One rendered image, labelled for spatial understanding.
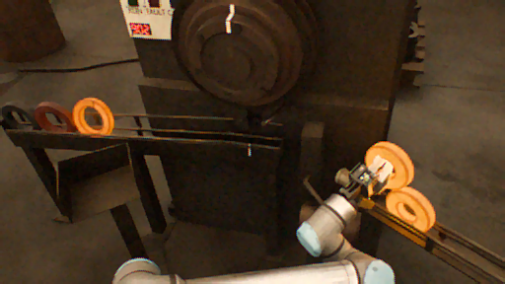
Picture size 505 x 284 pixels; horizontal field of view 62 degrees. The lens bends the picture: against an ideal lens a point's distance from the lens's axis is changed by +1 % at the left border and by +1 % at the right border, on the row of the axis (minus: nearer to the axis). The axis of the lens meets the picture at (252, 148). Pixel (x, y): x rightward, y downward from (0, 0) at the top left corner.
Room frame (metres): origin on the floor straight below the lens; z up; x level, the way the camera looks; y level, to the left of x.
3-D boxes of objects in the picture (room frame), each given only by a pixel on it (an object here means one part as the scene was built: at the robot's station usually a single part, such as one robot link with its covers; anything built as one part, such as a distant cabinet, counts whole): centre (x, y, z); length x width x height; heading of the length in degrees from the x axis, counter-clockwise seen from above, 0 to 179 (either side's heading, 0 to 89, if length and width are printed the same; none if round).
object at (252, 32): (1.11, 0.03, 1.11); 0.28 x 0.06 x 0.28; 72
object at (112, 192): (1.11, 0.58, 0.36); 0.26 x 0.20 x 0.72; 107
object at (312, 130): (1.14, -0.23, 0.68); 0.11 x 0.08 x 0.24; 162
